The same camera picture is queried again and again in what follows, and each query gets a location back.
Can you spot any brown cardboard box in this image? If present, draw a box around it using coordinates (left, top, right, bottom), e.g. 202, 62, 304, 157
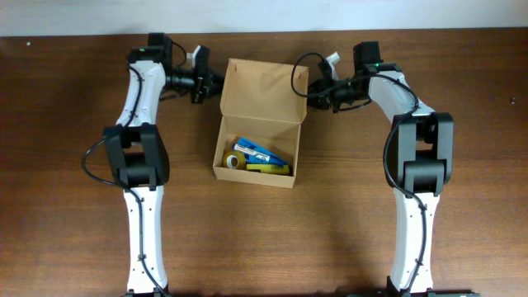
213, 59, 309, 188

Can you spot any blue whiteboard marker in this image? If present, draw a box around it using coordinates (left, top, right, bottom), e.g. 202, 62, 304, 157
232, 143, 285, 166

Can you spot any yellow tape roll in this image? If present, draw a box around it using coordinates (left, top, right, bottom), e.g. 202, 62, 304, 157
223, 151, 247, 170

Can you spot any blue plastic case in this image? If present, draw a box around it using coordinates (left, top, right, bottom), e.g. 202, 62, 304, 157
236, 136, 290, 165

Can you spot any yellow highlighter pen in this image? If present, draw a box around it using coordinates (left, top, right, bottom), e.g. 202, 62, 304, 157
246, 163, 290, 176

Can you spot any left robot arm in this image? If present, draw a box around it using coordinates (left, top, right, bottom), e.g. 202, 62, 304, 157
103, 33, 224, 296

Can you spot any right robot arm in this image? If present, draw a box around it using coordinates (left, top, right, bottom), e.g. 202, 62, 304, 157
306, 41, 455, 296

